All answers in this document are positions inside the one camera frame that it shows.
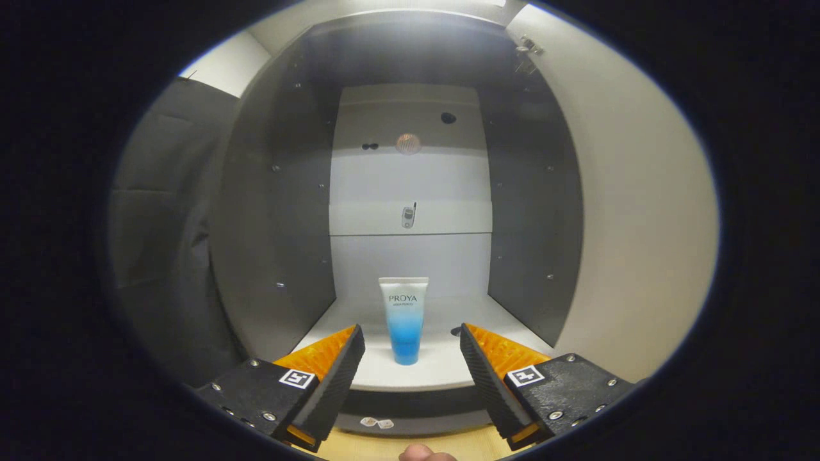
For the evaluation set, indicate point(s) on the metal door hinge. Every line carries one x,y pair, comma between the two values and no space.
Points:
528,54

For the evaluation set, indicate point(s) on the white blue cosmetic tube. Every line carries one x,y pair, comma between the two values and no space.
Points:
405,333

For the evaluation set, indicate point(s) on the white cabinet shelf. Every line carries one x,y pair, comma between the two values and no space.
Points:
448,219
384,125

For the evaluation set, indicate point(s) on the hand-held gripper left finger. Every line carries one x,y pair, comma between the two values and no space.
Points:
333,390

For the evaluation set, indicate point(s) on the grey cabinet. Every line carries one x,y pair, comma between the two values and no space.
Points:
288,224

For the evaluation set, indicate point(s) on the beige cabinet door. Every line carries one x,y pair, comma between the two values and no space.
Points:
640,224

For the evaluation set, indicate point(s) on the black backdrop cloth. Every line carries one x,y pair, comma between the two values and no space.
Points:
166,243

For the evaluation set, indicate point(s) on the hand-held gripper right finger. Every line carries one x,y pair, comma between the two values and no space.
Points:
490,390

